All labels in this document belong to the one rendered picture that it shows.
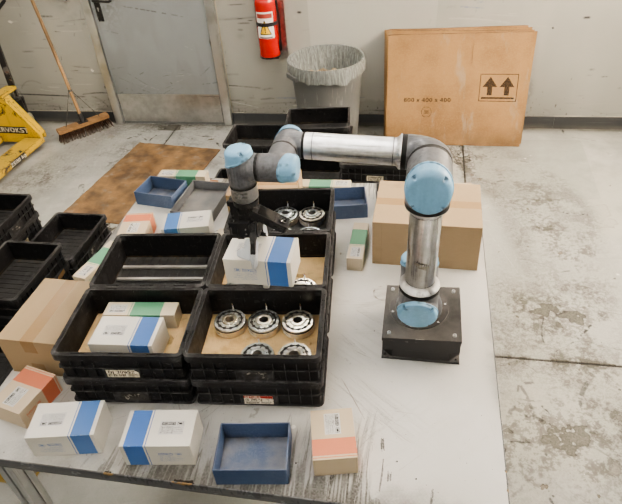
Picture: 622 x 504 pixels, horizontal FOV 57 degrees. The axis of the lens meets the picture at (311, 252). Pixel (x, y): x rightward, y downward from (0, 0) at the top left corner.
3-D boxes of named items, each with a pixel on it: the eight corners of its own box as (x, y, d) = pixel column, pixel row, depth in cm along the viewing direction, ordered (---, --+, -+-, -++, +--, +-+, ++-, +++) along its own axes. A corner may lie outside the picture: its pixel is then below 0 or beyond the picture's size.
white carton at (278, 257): (300, 261, 178) (298, 237, 172) (293, 287, 168) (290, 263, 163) (238, 257, 181) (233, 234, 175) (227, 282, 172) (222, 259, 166)
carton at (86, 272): (114, 251, 246) (110, 240, 242) (126, 254, 244) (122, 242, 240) (76, 287, 229) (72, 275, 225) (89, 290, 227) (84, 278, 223)
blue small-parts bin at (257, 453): (216, 484, 158) (211, 470, 154) (224, 437, 170) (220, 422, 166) (288, 484, 157) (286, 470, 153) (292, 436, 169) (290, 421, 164)
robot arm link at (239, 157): (250, 155, 146) (217, 155, 147) (255, 192, 152) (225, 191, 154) (257, 141, 152) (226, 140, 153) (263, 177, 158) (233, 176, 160)
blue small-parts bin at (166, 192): (189, 192, 280) (186, 180, 276) (174, 209, 269) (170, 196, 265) (153, 187, 286) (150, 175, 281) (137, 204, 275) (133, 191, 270)
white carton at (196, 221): (165, 246, 246) (160, 229, 241) (169, 230, 256) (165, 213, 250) (212, 243, 246) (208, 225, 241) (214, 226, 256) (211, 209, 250)
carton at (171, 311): (182, 315, 193) (179, 302, 190) (178, 328, 188) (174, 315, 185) (113, 315, 196) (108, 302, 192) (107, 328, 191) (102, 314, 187)
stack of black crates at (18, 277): (38, 308, 305) (5, 239, 277) (91, 312, 300) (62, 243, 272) (-6, 366, 274) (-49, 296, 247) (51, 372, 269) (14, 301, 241)
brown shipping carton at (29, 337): (73, 377, 192) (56, 344, 182) (14, 371, 196) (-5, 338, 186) (113, 314, 215) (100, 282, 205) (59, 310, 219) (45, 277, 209)
